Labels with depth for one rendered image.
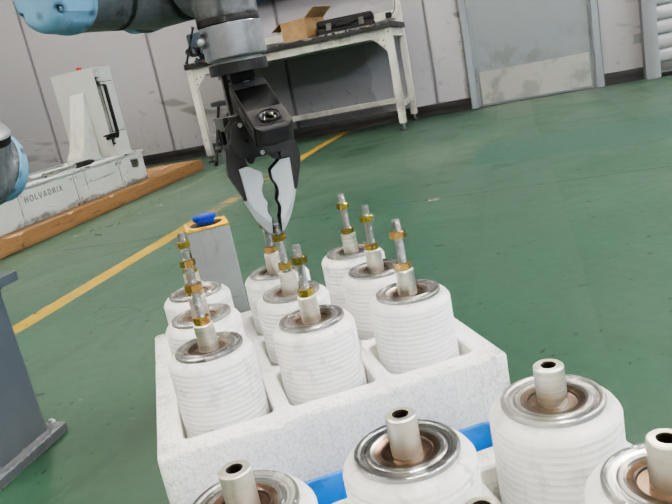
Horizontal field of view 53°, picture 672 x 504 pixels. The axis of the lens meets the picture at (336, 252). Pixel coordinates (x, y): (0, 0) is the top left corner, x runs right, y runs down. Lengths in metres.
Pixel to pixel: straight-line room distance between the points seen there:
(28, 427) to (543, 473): 0.94
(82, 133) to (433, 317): 3.77
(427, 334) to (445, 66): 4.99
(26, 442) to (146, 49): 5.41
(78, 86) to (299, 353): 3.85
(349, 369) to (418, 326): 0.09
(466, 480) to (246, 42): 0.55
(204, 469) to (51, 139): 6.45
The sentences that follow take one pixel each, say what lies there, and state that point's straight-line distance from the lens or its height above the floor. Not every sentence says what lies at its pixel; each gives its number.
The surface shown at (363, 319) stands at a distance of 0.89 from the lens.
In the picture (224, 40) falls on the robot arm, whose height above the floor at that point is 0.57.
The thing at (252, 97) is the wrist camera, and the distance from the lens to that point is 0.81.
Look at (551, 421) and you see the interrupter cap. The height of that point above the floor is 0.25.
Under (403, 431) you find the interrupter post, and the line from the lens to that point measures 0.48.
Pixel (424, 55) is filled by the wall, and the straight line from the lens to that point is 5.71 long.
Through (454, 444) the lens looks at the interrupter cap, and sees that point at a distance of 0.50.
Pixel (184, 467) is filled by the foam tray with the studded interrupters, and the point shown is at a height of 0.16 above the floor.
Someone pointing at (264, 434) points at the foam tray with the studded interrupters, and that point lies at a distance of 0.73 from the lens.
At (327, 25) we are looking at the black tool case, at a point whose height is 0.82.
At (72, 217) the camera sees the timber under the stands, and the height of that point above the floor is 0.05.
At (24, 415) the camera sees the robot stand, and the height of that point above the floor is 0.07.
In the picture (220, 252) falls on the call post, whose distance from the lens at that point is 1.12.
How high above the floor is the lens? 0.52
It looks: 15 degrees down
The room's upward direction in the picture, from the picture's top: 11 degrees counter-clockwise
